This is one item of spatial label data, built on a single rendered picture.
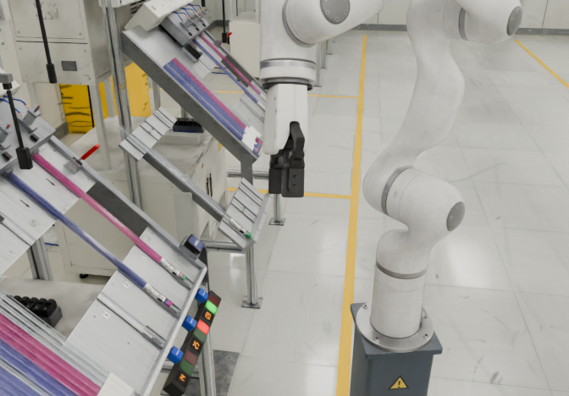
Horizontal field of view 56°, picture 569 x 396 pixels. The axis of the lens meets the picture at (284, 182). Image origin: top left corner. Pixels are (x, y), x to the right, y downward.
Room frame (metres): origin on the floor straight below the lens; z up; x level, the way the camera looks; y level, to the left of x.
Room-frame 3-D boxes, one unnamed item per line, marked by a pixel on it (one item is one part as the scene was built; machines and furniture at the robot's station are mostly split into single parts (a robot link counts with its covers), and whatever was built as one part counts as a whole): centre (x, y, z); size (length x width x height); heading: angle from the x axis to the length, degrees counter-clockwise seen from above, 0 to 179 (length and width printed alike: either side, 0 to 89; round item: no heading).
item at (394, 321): (1.04, -0.27, 0.79); 0.19 x 0.19 x 0.18
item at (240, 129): (2.43, 0.51, 0.65); 1.01 x 0.73 x 1.29; 82
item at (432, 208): (1.02, -0.29, 1.00); 0.19 x 0.12 x 0.24; 40
